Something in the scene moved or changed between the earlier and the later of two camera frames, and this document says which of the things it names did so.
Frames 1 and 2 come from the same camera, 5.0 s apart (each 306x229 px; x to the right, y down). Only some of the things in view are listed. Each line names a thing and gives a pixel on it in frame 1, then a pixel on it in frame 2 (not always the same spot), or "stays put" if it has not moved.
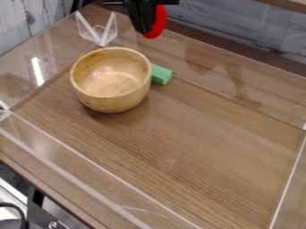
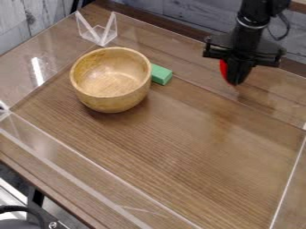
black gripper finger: (136, 8) → (233, 64)
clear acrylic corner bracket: (98, 34) stays put
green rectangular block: (161, 74) stays put
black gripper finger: (143, 12) → (243, 67)
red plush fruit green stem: (159, 22) → (223, 71)
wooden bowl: (111, 78) stays put
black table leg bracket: (39, 217) stays put
